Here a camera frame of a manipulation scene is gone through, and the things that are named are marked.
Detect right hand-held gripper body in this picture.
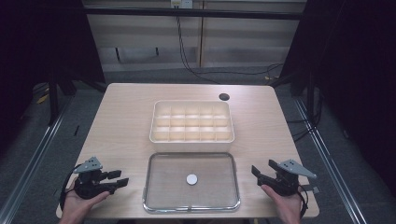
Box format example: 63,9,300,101
263,159,318,197

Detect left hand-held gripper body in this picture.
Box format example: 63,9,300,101
73,156,110,201

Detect white compartment storage box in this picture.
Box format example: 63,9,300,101
148,99,235,154

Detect person's right hand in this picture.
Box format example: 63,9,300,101
260,184,304,224

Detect person's left hand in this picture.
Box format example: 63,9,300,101
58,186,111,224

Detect yellow floor object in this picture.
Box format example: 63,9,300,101
35,93,50,105

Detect black curtain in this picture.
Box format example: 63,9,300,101
0,0,106,155
270,0,396,190

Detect black horizontal bar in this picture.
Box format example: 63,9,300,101
83,7,305,21

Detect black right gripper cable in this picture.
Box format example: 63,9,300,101
295,186,310,219

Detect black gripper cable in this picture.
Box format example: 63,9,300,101
59,163,82,213
295,186,310,219

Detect grey strap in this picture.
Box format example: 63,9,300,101
300,184,320,194

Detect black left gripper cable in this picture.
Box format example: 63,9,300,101
59,163,82,213

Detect black floor cables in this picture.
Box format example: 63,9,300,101
285,86,324,144

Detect metal floor rail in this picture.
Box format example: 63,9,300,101
293,97,371,224
0,95,75,224

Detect black wall cable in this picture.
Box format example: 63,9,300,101
175,15,285,86

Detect white wall socket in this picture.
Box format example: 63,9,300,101
170,0,194,9

